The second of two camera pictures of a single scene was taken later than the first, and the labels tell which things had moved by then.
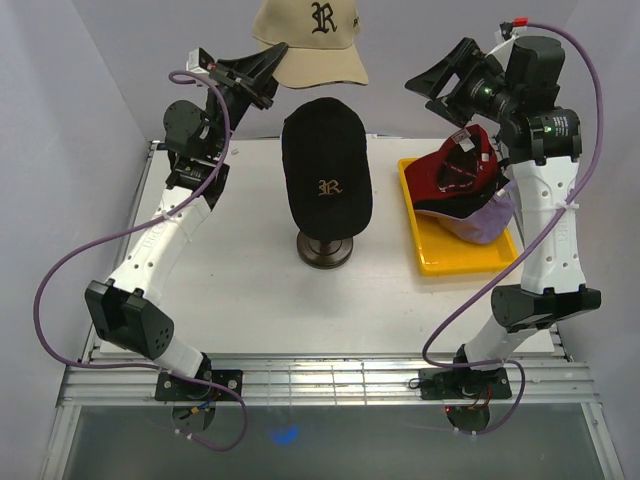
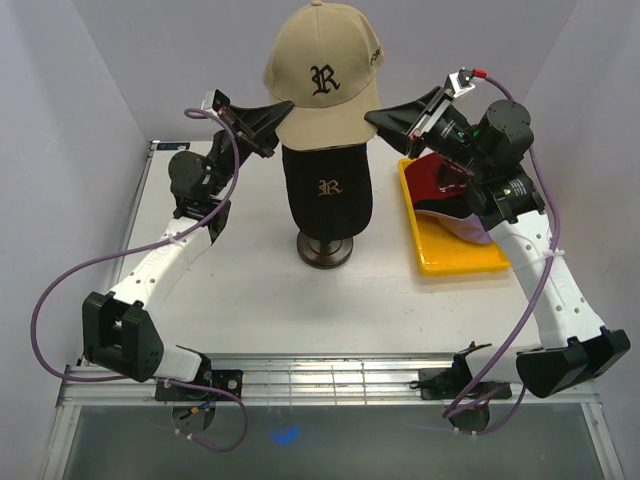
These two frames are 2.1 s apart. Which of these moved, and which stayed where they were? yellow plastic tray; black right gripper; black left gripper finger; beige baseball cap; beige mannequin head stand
Moved: black left gripper finger; black right gripper; beige baseball cap
Stayed: yellow plastic tray; beige mannequin head stand
